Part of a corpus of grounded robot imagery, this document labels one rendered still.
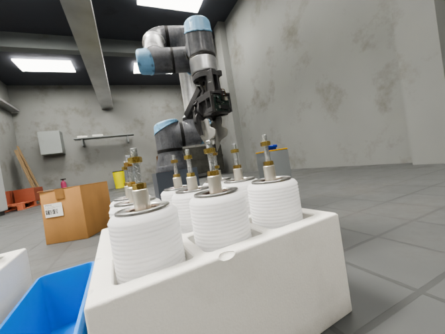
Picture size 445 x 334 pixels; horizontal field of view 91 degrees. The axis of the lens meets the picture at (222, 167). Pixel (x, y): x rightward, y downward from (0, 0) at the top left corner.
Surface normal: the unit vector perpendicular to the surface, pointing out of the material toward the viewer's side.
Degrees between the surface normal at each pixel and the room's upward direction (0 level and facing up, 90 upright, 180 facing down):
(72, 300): 88
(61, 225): 89
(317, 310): 90
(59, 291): 88
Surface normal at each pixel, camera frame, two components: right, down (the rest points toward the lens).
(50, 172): 0.39, -0.04
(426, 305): -0.15, -0.99
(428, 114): -0.91, 0.15
